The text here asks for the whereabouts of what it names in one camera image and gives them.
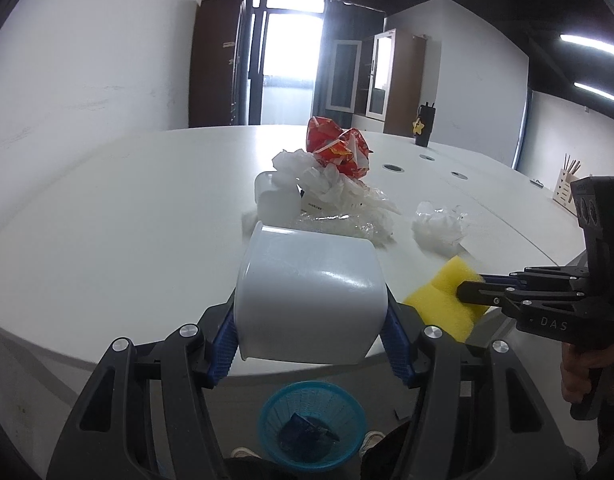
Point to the red snack wrapper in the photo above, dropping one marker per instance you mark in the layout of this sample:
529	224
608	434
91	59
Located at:
337	147

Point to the crumpled white plastic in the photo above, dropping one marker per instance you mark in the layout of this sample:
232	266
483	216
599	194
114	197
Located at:
437	227

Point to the dark blue wrapper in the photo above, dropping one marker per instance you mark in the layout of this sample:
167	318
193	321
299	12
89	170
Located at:
304	432

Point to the brown cabinet with glass doors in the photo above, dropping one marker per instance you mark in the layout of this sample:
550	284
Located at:
412	85

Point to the white plastic container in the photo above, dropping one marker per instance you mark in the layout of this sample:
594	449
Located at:
307	290

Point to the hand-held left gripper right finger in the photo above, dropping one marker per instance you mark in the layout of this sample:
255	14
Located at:
398	347

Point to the blue mesh waste basket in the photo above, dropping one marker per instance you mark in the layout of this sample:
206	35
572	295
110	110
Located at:
292	400

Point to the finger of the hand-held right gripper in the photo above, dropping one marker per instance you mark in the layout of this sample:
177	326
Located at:
477	294
537	274

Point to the white and blue box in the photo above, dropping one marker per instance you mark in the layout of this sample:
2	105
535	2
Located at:
312	204

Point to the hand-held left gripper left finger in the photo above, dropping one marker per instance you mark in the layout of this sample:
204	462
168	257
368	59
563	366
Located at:
222	346

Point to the white plastic bag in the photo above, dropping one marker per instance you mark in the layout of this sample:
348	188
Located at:
332	185

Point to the white plastic bottle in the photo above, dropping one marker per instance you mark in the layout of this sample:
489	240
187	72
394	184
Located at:
274	200

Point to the clear plastic wrap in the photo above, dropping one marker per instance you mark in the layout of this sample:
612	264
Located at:
352	227

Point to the long ceiling light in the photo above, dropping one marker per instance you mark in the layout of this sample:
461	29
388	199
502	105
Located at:
594	44
602	92

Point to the yellow sponge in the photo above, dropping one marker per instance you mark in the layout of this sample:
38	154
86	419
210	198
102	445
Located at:
437	302

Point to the person's right hand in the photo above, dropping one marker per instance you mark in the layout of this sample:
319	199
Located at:
574	372

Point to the black tumbler with yellow star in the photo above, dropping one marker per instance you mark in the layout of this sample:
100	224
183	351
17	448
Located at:
424	125

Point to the glass balcony door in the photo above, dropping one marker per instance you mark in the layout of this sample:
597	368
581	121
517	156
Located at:
287	55

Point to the white shoe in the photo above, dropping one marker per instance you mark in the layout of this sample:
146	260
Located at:
244	453
371	442

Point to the tall brown wooden cabinet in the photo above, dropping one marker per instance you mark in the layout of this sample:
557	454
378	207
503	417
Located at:
212	65

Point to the grey glass door cabinet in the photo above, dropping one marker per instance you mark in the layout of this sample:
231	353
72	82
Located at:
344	77

